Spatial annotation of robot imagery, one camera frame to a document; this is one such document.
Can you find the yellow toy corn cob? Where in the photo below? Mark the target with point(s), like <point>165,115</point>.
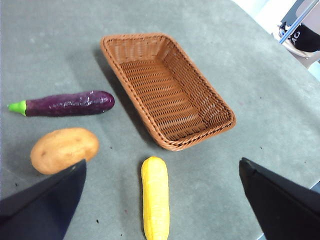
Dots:
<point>155,197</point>

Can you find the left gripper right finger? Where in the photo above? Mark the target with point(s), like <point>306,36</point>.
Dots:
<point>287,207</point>

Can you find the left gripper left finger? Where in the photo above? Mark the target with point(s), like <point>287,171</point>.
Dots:
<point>37,212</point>

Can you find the tan toy potato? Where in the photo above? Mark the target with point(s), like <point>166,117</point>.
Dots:
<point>62,148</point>

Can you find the black cover white lettering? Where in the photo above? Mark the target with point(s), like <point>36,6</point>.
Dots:
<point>307,37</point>

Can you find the grey metal frame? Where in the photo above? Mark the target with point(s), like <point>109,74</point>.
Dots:
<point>291,15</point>

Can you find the brown woven wicker basket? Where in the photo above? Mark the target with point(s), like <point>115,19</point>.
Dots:
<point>170,95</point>

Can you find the purple toy eggplant green stem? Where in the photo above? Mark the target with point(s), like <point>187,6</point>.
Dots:
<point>70,104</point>

